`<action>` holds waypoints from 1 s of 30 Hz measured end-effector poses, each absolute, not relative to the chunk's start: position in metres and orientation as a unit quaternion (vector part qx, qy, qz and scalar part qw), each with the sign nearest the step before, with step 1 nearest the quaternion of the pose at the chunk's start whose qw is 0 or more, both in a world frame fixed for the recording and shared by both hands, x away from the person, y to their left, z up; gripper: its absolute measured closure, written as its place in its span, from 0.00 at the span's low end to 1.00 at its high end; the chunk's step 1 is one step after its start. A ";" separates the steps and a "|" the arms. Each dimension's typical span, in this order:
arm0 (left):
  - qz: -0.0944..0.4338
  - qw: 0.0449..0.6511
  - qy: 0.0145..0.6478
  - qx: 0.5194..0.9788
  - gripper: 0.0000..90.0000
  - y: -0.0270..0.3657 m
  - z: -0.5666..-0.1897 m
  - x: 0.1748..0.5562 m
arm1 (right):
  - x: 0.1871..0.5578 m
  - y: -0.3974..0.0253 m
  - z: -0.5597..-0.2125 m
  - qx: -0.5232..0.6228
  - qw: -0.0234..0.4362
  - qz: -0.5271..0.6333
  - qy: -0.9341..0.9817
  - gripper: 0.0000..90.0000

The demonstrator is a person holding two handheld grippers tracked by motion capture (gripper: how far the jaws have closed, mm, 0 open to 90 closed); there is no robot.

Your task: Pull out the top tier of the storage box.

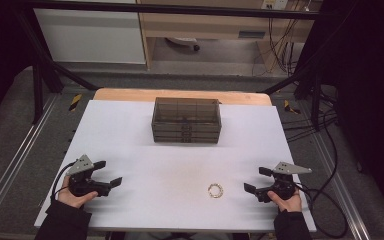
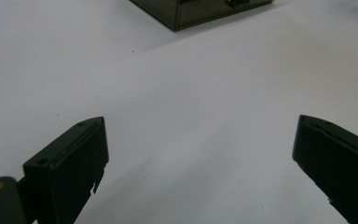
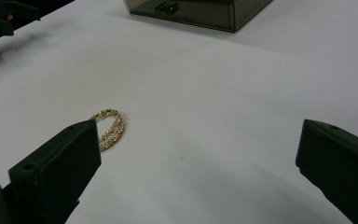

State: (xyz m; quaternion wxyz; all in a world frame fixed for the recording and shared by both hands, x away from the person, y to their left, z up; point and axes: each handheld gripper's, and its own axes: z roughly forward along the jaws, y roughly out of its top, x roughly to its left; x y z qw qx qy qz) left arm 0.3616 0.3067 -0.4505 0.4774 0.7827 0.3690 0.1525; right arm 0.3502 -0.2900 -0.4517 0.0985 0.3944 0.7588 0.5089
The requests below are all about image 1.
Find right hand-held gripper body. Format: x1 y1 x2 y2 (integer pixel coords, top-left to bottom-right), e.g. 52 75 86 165
255 161 313 204

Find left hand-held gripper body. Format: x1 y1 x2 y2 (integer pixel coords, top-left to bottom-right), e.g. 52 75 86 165
65 154 112 198

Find small silver ring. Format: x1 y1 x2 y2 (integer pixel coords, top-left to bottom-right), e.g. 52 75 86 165
207 183 224 199

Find smoky plastic drawer box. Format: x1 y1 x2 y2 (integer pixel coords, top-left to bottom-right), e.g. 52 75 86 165
151 96 223 144

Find person's right hand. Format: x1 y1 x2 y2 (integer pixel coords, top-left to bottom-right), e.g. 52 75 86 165
267 189 303 213

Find person's left hand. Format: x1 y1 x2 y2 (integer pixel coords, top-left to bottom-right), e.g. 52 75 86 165
57 175 99 209

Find white table cover board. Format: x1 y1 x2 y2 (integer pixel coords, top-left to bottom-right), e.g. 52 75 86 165
34 99 317 233

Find yellow black tape strip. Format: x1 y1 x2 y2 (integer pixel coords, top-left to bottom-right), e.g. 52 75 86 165
283 99 302 115
68 93 83 113

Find black metal stand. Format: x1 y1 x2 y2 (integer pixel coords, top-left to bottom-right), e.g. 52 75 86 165
13 9 99 126
261 63 324 133

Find white cabinet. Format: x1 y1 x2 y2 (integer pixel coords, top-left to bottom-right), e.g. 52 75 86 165
33 8 147 65

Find black curtain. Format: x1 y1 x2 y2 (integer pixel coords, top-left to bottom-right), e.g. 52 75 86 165
299 0 384 228
0 0 34 141

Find chair base with caster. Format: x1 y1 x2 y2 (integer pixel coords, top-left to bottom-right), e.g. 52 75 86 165
164 36 201 53

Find light wooden desk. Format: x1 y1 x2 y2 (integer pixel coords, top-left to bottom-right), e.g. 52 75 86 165
136 0 324 71

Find left hand-held gripper cable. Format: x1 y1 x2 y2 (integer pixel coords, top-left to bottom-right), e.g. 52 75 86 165
50 161 78 203

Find hand-held gripper cable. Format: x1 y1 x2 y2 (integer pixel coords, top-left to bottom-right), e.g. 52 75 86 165
50 161 78 203
293 113 349 240

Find black floor cables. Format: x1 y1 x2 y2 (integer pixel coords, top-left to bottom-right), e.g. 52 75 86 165
281 93 339 144

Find aluminium floor rail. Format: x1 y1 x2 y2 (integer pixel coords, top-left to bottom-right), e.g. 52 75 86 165
0 94 63 228
308 129 371 240

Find right hand-held gripper cable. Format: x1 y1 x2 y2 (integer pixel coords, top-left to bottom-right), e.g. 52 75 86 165
293 113 349 240

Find hanging black cable bundle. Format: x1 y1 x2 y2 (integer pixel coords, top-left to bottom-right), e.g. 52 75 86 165
251 16 309 78

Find white wall socket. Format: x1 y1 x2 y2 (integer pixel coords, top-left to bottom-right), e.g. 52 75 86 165
260 0 289 10

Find black horizontal frame bar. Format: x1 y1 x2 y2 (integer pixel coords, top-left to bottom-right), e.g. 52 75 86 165
13 0 344 21

